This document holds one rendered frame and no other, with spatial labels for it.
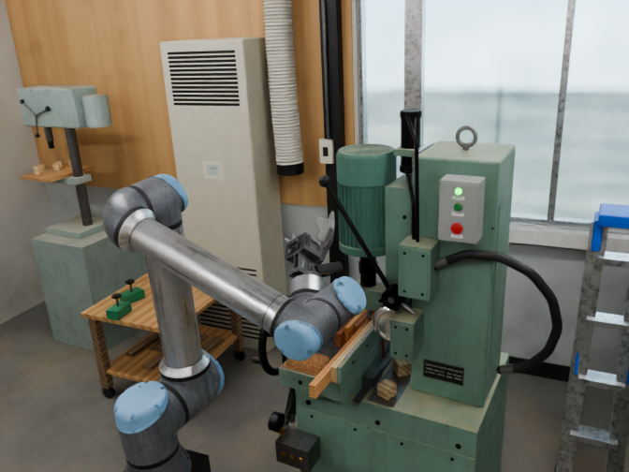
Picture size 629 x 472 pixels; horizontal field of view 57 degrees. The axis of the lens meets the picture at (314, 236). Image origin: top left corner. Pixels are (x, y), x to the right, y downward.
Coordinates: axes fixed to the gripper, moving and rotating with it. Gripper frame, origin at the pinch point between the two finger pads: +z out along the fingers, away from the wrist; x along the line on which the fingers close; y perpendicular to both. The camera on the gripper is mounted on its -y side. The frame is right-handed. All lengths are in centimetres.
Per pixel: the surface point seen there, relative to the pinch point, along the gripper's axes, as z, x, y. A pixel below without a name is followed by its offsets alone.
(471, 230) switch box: -10.9, -35.8, -19.1
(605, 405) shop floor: 10, 7, -213
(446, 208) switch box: -5.8, -33.4, -13.3
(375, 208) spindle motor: 8.0, -10.5, -14.3
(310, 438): -39, 43, -42
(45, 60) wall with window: 223, 206, 48
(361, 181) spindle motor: 12.0, -12.4, -6.2
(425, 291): -18.1, -17.0, -24.6
